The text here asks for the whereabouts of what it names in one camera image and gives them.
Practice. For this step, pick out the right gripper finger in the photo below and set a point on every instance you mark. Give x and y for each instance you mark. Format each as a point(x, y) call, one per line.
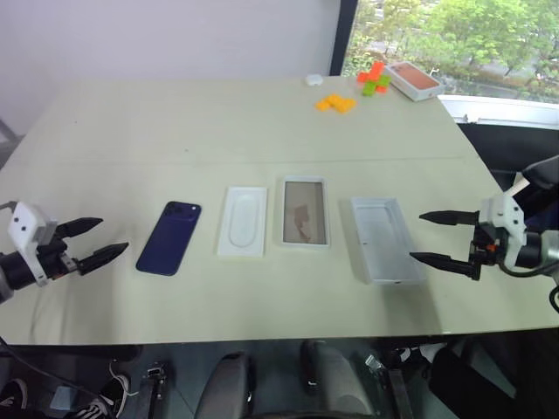
point(450, 217)
point(445, 261)

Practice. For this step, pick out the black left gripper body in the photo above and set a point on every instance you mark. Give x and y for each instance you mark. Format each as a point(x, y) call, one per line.
point(54, 257)

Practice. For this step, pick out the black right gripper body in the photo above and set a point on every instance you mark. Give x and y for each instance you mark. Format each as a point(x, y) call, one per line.
point(485, 246)

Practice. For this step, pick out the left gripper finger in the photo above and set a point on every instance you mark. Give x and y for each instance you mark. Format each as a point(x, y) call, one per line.
point(80, 225)
point(105, 256)

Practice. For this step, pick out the white phone box base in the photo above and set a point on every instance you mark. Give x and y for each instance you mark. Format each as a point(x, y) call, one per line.
point(386, 244)

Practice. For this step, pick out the dark blue smartphone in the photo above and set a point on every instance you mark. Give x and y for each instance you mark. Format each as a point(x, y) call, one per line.
point(168, 240)

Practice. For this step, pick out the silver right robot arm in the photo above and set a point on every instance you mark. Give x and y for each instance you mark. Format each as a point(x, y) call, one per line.
point(539, 251)

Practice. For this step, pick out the phone box with orange print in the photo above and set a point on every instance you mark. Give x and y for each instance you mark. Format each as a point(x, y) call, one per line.
point(415, 80)

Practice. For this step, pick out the white phone box lid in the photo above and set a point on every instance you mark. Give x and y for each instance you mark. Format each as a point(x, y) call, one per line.
point(304, 214)

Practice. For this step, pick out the white window sill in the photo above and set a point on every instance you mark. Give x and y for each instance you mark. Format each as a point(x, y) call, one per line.
point(502, 111)

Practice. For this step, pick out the black metal stand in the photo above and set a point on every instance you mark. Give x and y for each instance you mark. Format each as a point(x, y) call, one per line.
point(393, 384)
point(153, 388)

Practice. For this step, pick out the white moulded insert tray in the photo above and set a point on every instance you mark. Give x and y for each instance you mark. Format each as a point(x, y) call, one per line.
point(242, 222)

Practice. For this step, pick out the green toy block piece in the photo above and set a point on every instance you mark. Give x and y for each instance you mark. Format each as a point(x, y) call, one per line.
point(375, 85)

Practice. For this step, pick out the yellow toy block cluster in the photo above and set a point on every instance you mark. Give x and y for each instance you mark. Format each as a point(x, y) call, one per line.
point(336, 104)

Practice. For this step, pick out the dark rounded shape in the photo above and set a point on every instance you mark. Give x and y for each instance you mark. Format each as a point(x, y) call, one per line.
point(231, 379)
point(332, 375)

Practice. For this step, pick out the orange and green toy blocks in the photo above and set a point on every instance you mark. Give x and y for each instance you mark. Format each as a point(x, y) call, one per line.
point(371, 72)

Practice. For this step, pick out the white earbuds case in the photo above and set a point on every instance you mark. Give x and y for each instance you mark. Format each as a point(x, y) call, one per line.
point(313, 79)

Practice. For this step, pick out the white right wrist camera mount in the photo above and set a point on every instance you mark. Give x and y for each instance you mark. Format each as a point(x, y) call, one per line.
point(508, 218)

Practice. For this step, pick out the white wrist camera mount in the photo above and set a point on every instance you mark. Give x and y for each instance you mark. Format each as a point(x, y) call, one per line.
point(508, 218)
point(27, 227)

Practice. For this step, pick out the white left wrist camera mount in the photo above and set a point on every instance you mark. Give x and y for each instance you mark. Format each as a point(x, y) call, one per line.
point(27, 227)

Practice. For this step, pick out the black window frame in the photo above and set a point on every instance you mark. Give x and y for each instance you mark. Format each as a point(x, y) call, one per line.
point(342, 35)

